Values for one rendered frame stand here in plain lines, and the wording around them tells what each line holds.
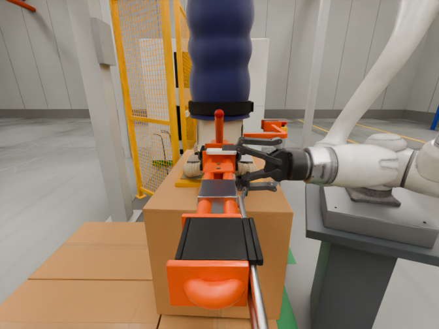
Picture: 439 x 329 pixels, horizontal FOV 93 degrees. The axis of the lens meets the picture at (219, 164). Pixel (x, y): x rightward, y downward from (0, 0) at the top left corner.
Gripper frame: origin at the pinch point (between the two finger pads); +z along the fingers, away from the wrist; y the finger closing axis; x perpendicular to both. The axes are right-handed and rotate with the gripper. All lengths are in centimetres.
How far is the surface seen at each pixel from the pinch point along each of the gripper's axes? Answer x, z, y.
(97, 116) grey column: 130, 104, 5
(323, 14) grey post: 345, -160, -130
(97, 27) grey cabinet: 128, 91, -59
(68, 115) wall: 935, 714, 100
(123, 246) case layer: 36, 48, 57
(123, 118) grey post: 344, 183, 35
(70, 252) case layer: 32, 72, 57
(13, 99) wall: 950, 963, 32
